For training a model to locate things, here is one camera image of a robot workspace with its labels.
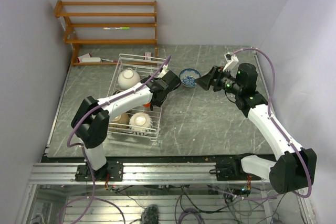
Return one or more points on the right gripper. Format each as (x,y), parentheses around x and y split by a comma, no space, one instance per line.
(212,78)

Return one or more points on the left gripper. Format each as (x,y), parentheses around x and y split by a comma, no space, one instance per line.
(157,104)

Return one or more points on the blue patterned white bowl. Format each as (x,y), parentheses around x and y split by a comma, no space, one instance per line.
(188,76)

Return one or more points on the white bowl with leaf pattern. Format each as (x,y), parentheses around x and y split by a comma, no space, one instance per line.
(140,124)

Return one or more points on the beige brown ceramic bowl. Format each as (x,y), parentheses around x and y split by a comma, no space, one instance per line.
(119,123)

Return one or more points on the black glazed patterned bowl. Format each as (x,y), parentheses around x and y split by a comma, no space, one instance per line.
(117,92)

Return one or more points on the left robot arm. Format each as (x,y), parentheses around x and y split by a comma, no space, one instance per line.
(91,121)

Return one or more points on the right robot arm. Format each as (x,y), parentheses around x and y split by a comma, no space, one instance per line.
(295,166)

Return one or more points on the wooden shelf rack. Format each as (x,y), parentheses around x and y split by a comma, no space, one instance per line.
(70,36)

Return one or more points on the red white package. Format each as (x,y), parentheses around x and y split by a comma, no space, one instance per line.
(148,56)

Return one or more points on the green white marker pen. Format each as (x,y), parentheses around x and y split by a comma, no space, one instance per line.
(116,28)

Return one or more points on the white box on shelf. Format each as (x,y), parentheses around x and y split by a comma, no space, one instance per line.
(88,58)

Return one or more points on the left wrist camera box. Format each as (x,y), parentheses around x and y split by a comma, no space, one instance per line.
(164,70)

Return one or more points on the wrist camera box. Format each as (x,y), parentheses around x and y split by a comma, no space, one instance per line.
(164,70)
(231,60)

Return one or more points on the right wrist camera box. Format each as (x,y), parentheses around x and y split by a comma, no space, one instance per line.
(231,60)

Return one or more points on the white wire dish rack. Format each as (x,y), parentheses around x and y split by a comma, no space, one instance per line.
(131,100)

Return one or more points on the pink handled tool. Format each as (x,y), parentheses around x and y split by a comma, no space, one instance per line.
(108,60)

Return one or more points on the aluminium rail frame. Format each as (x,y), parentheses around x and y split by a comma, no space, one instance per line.
(162,170)

